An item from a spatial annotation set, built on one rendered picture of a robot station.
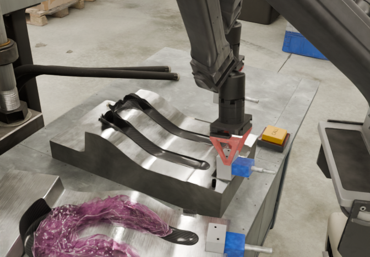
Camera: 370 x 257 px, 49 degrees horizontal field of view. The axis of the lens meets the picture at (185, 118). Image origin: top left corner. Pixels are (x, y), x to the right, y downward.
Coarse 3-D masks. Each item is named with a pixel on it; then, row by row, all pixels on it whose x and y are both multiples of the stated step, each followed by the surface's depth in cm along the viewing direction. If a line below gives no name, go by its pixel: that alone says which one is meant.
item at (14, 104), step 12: (0, 12) 112; (0, 24) 113; (0, 36) 114; (0, 72) 119; (12, 72) 122; (0, 84) 121; (12, 84) 123; (0, 96) 124; (12, 96) 125; (0, 108) 127; (12, 108) 126; (24, 108) 129; (0, 120) 127; (12, 120) 127; (24, 120) 129
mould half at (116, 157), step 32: (160, 96) 117; (96, 128) 101; (160, 128) 108; (192, 128) 112; (64, 160) 109; (96, 160) 103; (128, 160) 98; (160, 160) 99; (160, 192) 98; (192, 192) 93; (224, 192) 90
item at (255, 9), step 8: (248, 0) 460; (256, 0) 456; (264, 0) 452; (248, 8) 464; (256, 8) 460; (264, 8) 456; (272, 8) 456; (240, 16) 473; (248, 16) 469; (256, 16) 465; (264, 16) 460; (272, 16) 463; (264, 24) 465
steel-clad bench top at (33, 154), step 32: (160, 64) 167; (96, 96) 142; (192, 96) 145; (256, 96) 147; (288, 96) 148; (64, 128) 124; (256, 128) 128; (288, 128) 129; (0, 160) 110; (32, 160) 110; (256, 160) 114; (256, 192) 103
